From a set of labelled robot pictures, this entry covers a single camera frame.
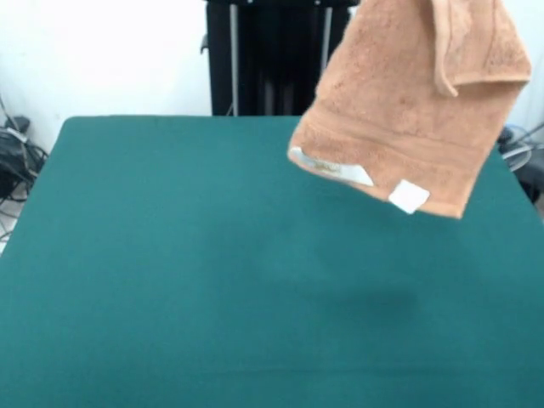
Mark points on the dark green table cloth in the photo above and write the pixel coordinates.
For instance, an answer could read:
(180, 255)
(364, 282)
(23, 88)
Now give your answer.
(170, 297)

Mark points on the tan terry towel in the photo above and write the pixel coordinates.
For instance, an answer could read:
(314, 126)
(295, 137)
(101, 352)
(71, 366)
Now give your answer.
(382, 106)

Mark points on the black equipment stand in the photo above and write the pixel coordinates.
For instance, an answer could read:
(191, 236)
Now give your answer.
(534, 178)

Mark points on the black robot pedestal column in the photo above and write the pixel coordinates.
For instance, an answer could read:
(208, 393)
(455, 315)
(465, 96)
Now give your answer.
(263, 64)

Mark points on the grey pedestal leg foot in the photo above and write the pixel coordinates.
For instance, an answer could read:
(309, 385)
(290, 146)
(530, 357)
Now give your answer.
(506, 136)
(18, 124)

